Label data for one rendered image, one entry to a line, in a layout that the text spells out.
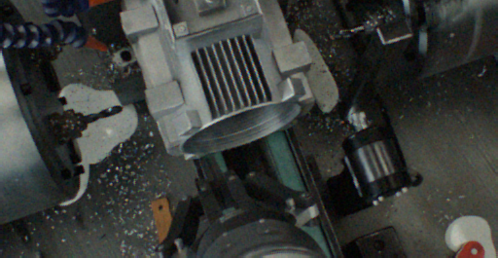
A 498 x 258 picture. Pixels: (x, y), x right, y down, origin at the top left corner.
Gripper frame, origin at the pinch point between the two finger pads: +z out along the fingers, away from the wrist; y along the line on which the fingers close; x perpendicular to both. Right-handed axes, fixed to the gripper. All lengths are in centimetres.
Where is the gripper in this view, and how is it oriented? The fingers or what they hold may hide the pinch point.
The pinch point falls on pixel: (215, 182)
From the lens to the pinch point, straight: 64.2
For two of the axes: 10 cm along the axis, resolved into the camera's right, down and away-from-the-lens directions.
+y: -9.4, 3.2, -1.1
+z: -1.9, -2.2, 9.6
